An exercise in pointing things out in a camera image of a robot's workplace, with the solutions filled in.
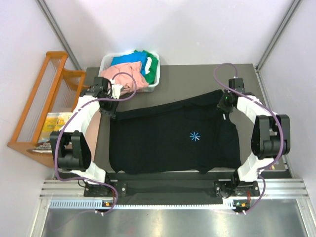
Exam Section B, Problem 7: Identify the green t-shirt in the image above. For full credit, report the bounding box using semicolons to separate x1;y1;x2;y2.
134;50;159;84

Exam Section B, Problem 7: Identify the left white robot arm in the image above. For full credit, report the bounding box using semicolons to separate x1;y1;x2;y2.
49;77;123;197

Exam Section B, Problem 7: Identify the white laundry basket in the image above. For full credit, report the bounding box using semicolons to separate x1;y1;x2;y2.
99;51;160;92

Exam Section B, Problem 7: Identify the black t-shirt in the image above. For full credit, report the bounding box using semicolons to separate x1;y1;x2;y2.
109;90;241;174

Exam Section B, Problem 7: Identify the pink t-shirt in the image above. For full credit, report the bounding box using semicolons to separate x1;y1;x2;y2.
100;61;149;95

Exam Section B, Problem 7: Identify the blue t-shirt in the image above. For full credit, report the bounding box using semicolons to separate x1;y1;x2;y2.
111;51;148;66

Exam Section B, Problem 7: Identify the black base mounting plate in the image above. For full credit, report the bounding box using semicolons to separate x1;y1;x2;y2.
83;171;262;205

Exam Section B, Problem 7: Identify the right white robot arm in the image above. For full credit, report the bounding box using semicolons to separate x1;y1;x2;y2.
218;77;291;196

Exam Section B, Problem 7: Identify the white slotted cable duct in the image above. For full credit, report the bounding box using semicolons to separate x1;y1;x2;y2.
50;199;237;210

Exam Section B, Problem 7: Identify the yellow book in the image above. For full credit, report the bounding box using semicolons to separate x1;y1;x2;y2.
31;112;72;154

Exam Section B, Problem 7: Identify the pack of markers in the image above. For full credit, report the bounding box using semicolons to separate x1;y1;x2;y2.
269;161;282;171

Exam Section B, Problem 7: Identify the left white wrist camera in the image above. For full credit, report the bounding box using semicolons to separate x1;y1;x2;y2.
108;79;123;99

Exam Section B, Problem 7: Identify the orange wooden rack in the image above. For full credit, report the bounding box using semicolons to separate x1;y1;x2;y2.
7;51;86;167

